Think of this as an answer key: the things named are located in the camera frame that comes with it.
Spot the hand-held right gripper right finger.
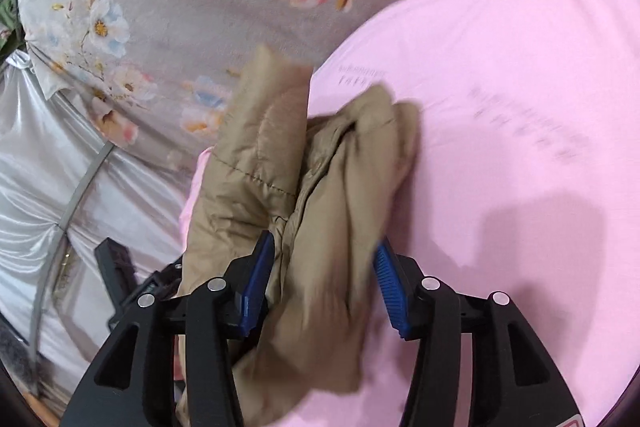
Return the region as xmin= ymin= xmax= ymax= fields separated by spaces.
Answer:
xmin=375 ymin=241 xmax=587 ymax=427

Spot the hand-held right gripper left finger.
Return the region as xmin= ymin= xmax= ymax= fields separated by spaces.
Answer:
xmin=59 ymin=231 xmax=276 ymax=427

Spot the khaki padded jacket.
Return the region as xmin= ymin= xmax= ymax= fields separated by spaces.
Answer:
xmin=172 ymin=43 xmax=423 ymax=427

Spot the grey metal pole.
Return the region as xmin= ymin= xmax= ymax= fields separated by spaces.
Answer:
xmin=29 ymin=141 xmax=117 ymax=400

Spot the silver satin cloth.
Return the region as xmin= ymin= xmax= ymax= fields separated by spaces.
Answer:
xmin=0 ymin=49 xmax=201 ymax=408

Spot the grey floral bedsheet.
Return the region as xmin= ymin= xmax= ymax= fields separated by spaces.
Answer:
xmin=15 ymin=0 xmax=501 ymax=180

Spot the green cloth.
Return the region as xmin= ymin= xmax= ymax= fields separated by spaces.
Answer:
xmin=0 ymin=0 xmax=23 ymax=55

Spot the pink blanket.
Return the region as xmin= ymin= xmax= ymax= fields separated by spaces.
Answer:
xmin=177 ymin=0 xmax=640 ymax=427

